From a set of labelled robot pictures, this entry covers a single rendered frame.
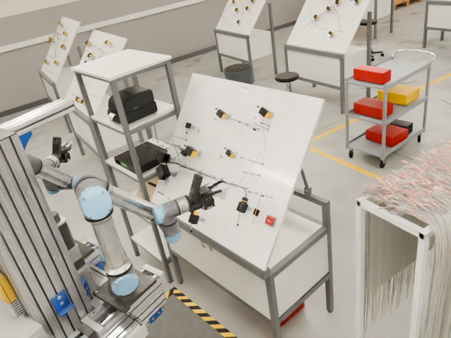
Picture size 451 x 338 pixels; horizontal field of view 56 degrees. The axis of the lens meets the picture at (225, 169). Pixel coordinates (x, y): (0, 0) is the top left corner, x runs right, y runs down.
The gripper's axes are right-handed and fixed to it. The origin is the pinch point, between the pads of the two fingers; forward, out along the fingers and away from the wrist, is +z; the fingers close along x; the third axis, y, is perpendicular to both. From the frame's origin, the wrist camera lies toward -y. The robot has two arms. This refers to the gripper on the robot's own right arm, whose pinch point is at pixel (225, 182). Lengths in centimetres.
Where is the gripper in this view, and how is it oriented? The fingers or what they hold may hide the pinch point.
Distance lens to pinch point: 194.0
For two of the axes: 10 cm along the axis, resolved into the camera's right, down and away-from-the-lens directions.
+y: 2.1, 9.0, 3.8
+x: 4.3, 2.6, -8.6
